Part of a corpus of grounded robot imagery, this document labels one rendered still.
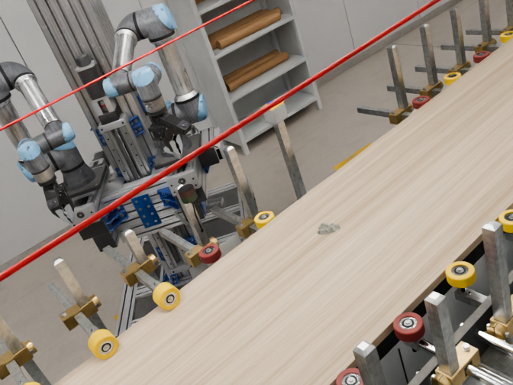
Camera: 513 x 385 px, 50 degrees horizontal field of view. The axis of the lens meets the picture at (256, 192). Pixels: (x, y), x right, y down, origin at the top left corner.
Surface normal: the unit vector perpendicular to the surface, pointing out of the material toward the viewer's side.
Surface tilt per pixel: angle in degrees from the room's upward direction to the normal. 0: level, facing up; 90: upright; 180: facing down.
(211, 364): 0
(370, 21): 90
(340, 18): 90
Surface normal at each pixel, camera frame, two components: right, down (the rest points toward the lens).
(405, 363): 0.61, 0.23
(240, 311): -0.30, -0.82
